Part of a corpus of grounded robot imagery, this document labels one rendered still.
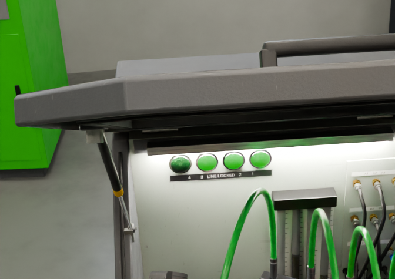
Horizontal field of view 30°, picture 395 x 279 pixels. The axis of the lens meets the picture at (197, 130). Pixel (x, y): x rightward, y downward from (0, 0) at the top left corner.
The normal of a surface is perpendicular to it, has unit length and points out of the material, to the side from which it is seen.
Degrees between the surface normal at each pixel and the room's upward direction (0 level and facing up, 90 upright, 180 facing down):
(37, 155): 90
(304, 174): 90
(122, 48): 90
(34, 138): 90
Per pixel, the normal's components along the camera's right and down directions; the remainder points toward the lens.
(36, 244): -0.05, -0.87
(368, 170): 0.04, 0.49
